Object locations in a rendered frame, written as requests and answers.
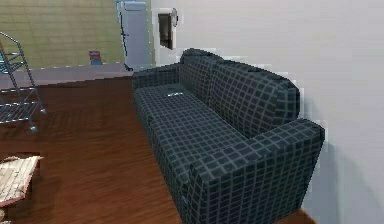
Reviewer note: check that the grey remote control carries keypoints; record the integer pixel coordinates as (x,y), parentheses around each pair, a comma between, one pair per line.
(175,94)

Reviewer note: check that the dark framed wall picture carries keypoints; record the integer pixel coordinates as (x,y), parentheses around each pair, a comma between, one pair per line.
(165,30)

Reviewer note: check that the grey fridge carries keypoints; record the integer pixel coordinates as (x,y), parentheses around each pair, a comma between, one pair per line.
(136,33)

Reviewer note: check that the dark checked sofa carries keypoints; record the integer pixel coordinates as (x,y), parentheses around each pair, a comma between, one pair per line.
(213,140)

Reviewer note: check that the red and blue container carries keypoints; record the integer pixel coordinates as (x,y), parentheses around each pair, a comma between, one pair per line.
(95,57)

